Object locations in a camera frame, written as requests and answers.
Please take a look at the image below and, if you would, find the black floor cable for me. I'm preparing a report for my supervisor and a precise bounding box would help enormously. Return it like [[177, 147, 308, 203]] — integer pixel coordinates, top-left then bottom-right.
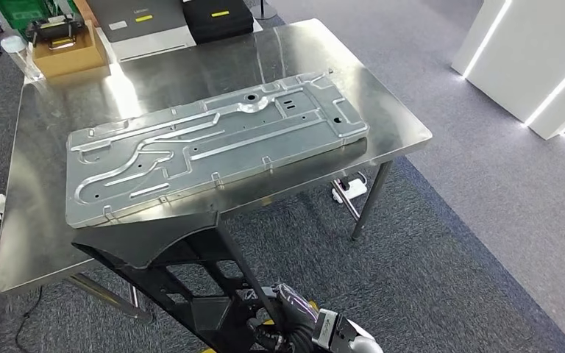
[[14, 286, 45, 353]]

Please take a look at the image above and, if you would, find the white power strip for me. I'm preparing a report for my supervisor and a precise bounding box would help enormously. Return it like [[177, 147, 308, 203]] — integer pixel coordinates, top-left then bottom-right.
[[331, 171, 369, 204]]

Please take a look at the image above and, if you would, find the stainless steel workbench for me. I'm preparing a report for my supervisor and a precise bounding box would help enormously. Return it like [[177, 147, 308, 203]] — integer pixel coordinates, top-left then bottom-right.
[[0, 18, 433, 323]]

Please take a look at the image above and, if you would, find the green crate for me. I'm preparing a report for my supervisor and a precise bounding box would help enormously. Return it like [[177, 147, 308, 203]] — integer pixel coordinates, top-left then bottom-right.
[[0, 0, 81, 23]]

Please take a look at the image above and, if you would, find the black plastic plate bracket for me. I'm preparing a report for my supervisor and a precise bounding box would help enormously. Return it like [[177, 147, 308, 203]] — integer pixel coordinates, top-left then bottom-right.
[[71, 212, 291, 353]]

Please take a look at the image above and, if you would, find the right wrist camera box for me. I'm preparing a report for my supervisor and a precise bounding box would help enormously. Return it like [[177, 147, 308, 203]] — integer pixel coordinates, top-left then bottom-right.
[[311, 309, 344, 352]]

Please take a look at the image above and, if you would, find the stamped grey metal panel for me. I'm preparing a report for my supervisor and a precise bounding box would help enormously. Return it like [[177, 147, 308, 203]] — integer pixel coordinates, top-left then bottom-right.
[[64, 71, 370, 230]]

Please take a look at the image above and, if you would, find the black device with metal handle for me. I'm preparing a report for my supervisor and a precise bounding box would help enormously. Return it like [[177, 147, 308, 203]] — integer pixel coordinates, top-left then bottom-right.
[[25, 13, 87, 51]]

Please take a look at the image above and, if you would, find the black carry case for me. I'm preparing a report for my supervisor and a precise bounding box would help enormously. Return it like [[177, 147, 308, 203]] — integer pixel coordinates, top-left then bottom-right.
[[181, 0, 255, 45]]

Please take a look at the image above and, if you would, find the brown cardboard box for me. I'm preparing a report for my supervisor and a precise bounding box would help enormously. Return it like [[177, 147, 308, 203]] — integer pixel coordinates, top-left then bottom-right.
[[32, 19, 110, 80]]

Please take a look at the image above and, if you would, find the grey and white carton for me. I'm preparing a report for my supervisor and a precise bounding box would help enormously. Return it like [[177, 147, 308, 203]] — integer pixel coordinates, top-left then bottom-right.
[[85, 0, 197, 63]]

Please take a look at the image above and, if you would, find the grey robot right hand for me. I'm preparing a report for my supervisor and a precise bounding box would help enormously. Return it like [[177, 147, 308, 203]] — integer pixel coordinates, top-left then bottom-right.
[[246, 283, 319, 350]]

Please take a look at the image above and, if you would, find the chrome post round base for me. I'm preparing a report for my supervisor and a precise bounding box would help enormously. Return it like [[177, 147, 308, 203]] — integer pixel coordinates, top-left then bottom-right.
[[250, 0, 279, 21]]

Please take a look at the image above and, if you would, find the white lit display counter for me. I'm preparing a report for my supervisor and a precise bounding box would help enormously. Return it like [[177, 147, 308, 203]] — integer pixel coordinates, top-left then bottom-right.
[[451, 0, 565, 141]]

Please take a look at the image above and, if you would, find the clear plastic jar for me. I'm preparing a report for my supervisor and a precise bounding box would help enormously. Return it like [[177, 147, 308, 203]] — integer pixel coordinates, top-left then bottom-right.
[[0, 35, 45, 83]]

